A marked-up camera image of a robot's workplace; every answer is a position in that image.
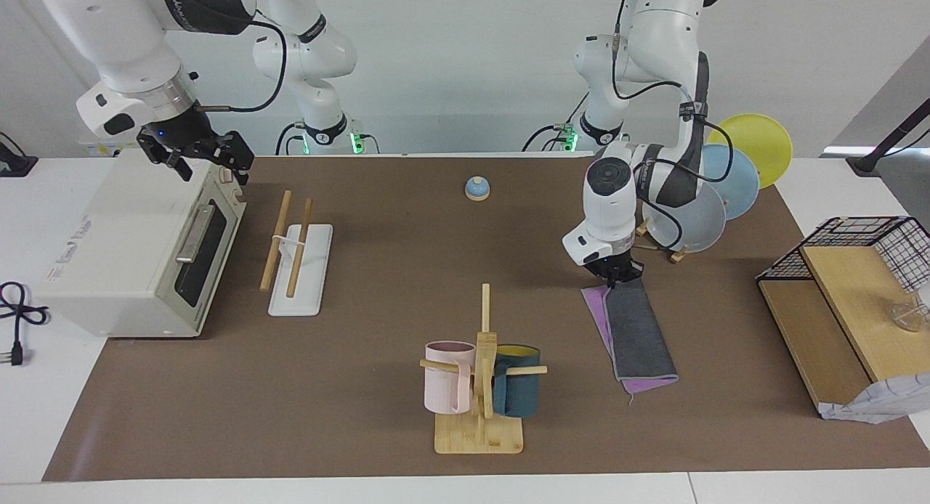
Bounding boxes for purple and grey towel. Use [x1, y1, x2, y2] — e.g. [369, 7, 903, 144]
[581, 277, 680, 396]

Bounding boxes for wooden plate rack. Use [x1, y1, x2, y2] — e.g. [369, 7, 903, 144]
[635, 221, 691, 264]

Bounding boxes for white towel rack wooden rods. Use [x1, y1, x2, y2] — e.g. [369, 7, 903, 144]
[259, 190, 333, 317]

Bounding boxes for grey plate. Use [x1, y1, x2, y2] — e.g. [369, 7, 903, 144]
[642, 181, 727, 253]

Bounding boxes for beige toaster oven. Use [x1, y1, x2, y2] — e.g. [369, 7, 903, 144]
[36, 148, 246, 339]

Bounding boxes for dark teal mug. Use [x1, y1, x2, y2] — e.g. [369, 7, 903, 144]
[493, 344, 541, 418]

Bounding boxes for light blue plate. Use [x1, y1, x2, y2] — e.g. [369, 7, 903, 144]
[701, 144, 761, 221]

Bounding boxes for brown table mat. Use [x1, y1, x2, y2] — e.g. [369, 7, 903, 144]
[42, 155, 930, 483]

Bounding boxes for yellow plate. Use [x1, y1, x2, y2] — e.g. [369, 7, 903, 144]
[707, 113, 793, 190]

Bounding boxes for pink mug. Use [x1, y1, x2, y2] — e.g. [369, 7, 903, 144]
[424, 341, 477, 415]

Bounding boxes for wooden mug tree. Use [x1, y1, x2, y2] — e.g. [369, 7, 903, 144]
[419, 284, 548, 455]

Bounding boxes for wooden shelf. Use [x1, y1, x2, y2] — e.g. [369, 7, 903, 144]
[756, 244, 930, 412]

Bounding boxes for clear glass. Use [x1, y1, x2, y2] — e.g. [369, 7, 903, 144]
[888, 286, 930, 333]

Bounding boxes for black clamp stand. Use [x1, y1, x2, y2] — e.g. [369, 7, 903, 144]
[846, 97, 930, 176]

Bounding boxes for white patterned cloth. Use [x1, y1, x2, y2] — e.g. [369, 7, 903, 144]
[820, 372, 930, 425]

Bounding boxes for white wall box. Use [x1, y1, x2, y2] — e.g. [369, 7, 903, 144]
[78, 142, 139, 158]

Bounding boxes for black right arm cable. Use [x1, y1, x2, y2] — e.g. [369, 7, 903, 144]
[196, 17, 288, 114]

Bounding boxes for black desk mount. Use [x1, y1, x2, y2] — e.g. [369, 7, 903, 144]
[0, 131, 39, 178]

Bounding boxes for black power cable with plug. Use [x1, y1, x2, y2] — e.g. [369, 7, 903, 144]
[0, 281, 50, 367]

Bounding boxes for black wire basket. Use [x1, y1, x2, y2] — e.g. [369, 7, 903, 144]
[756, 216, 930, 294]

